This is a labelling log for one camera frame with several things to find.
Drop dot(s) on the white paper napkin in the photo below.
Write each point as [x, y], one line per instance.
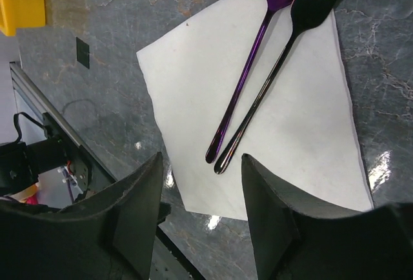
[303, 131]

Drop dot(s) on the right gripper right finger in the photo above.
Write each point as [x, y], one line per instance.
[296, 235]

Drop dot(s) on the small black square marker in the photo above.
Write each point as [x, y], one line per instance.
[82, 53]

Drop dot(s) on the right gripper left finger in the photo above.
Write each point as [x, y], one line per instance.
[109, 235]

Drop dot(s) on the yellow plastic tray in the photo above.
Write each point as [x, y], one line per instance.
[21, 14]

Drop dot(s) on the black metal fork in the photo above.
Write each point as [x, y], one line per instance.
[305, 15]

